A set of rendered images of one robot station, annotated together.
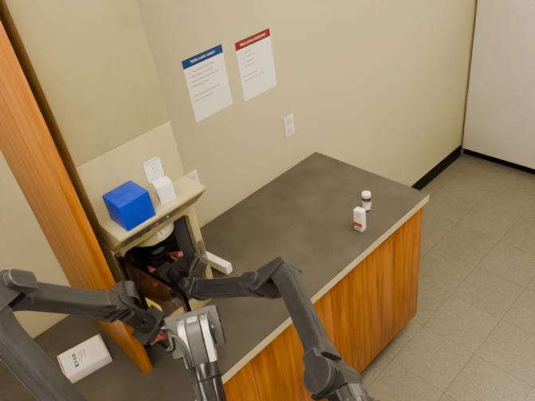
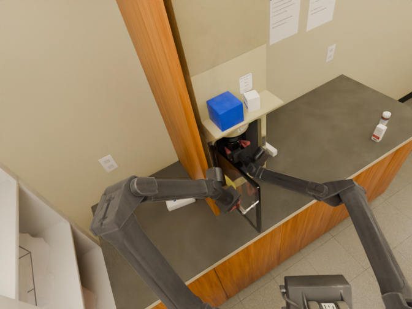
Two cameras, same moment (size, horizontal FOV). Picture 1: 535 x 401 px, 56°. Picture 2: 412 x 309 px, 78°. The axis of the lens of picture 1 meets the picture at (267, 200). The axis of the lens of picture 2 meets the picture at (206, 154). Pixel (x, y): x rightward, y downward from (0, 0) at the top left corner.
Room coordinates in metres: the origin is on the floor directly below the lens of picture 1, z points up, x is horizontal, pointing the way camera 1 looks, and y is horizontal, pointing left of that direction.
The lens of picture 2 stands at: (0.49, 0.24, 2.17)
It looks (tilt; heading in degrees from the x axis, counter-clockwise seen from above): 48 degrees down; 21
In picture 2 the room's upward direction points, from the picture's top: 15 degrees counter-clockwise
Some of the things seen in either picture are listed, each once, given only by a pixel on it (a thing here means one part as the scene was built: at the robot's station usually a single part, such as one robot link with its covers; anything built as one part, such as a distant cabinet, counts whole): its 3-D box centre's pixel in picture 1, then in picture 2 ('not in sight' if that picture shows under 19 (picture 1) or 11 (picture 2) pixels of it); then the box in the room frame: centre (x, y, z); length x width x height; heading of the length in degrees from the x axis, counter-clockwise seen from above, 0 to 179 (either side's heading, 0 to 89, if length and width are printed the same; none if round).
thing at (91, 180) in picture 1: (139, 228); (224, 122); (1.42, 0.46, 1.33); 0.32 x 0.25 x 0.77; 129
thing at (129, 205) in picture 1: (129, 205); (225, 111); (1.23, 0.40, 1.56); 0.10 x 0.10 x 0.09; 39
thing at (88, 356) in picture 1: (84, 358); (179, 196); (1.20, 0.74, 0.96); 0.16 x 0.12 x 0.04; 118
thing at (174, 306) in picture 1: (165, 318); (236, 190); (1.11, 0.38, 1.19); 0.30 x 0.01 x 0.40; 45
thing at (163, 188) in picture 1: (164, 189); (251, 100); (1.31, 0.31, 1.54); 0.05 x 0.05 x 0.06; 24
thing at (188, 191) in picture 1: (158, 217); (243, 121); (1.28, 0.34, 1.46); 0.32 x 0.11 x 0.10; 129
